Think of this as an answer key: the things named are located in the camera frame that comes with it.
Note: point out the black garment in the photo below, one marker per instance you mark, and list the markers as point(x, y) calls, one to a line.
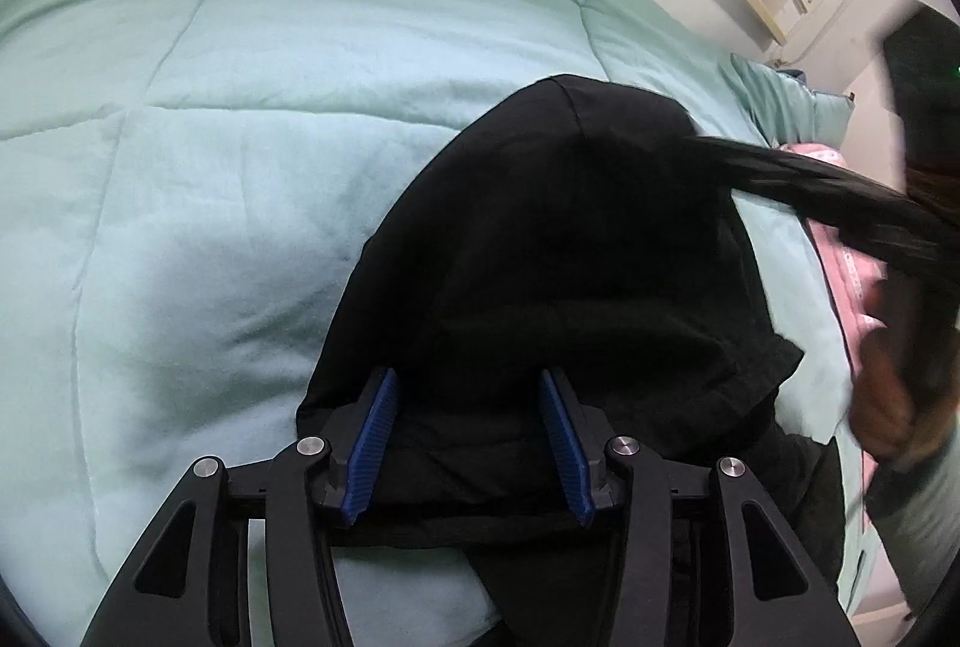
point(562, 242)

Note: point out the green quilt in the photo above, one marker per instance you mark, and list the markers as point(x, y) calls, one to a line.
point(225, 167)

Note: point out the pink pillow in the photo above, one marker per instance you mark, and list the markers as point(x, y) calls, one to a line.
point(832, 257)

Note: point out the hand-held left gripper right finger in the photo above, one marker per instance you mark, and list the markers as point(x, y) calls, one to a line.
point(566, 444)

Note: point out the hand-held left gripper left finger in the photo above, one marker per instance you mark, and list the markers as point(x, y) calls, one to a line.
point(367, 444)

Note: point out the person's right forearm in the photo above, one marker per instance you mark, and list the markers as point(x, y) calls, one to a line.
point(926, 542)

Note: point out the person's right hand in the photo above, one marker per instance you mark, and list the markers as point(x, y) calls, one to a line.
point(885, 400)

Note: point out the green pillow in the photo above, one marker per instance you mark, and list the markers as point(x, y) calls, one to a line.
point(787, 92)

